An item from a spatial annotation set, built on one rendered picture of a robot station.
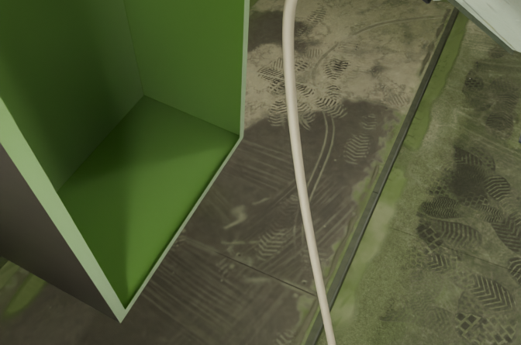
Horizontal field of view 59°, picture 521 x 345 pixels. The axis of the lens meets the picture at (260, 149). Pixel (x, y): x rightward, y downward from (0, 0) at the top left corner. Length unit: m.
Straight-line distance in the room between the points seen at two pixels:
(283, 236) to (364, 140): 0.53
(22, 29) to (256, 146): 1.11
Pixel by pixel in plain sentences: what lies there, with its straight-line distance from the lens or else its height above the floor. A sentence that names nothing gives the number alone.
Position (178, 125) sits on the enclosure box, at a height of 0.50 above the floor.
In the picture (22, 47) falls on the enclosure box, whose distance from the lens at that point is 1.05.
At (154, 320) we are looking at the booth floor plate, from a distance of 1.59.
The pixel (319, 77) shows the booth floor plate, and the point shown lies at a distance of 2.16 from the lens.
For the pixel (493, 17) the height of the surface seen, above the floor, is 1.22.
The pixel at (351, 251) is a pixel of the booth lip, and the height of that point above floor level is 0.04.
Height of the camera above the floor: 1.44
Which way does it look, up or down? 48 degrees down
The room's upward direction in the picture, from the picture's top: 11 degrees counter-clockwise
